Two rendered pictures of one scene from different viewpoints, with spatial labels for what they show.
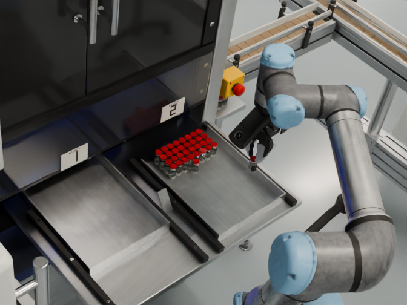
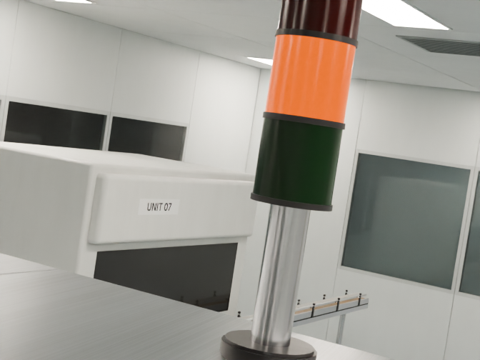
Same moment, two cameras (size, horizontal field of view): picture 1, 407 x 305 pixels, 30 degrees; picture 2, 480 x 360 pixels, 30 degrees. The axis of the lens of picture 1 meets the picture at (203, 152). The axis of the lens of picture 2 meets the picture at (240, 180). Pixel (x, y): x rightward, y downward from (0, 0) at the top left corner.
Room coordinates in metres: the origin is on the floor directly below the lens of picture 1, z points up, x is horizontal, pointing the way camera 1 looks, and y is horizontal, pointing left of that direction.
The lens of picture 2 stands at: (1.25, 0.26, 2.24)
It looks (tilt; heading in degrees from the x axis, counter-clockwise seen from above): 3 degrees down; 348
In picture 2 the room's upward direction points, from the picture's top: 9 degrees clockwise
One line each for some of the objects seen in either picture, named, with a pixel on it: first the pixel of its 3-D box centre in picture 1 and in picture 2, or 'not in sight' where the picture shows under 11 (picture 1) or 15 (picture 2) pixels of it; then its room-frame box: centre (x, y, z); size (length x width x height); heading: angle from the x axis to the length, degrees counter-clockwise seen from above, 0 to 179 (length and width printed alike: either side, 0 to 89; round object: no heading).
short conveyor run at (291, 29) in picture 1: (258, 46); not in sight; (2.15, -0.12, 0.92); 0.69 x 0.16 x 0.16; 138
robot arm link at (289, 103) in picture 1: (291, 101); not in sight; (1.29, -0.17, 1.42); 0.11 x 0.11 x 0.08; 14
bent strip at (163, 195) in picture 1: (176, 212); not in sight; (1.35, 0.04, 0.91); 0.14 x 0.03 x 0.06; 49
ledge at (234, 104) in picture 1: (217, 101); not in sight; (1.88, -0.01, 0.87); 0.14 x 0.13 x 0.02; 48
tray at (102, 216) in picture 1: (92, 207); not in sight; (1.32, 0.27, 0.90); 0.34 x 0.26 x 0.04; 48
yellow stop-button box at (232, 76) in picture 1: (228, 80); not in sight; (1.84, -0.04, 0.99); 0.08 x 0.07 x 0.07; 48
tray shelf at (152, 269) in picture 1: (157, 203); not in sight; (1.40, 0.10, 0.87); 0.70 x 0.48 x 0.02; 138
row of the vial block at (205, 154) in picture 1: (192, 160); not in sight; (1.56, 0.03, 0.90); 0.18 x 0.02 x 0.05; 138
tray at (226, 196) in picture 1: (212, 180); not in sight; (1.50, -0.04, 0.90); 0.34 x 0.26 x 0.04; 48
